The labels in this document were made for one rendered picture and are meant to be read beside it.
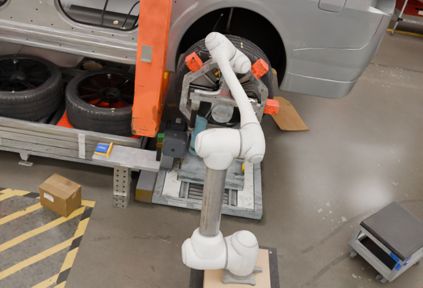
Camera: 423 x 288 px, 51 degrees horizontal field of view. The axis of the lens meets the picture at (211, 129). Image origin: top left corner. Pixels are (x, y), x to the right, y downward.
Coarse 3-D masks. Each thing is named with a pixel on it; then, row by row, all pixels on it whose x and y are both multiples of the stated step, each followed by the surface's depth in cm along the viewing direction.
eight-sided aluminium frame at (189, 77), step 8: (208, 64) 266; (216, 64) 265; (192, 72) 275; (200, 72) 270; (248, 72) 267; (184, 80) 273; (192, 80) 273; (256, 80) 270; (184, 88) 277; (264, 88) 275; (184, 96) 280; (264, 96) 276; (184, 104) 284; (264, 104) 280; (184, 112) 288; (208, 128) 294; (232, 128) 297
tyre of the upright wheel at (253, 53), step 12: (228, 36) 283; (192, 48) 287; (204, 48) 274; (240, 48) 272; (252, 48) 280; (204, 60) 274; (252, 60) 272; (264, 60) 283; (180, 72) 280; (180, 84) 285; (264, 84) 281; (180, 96) 290
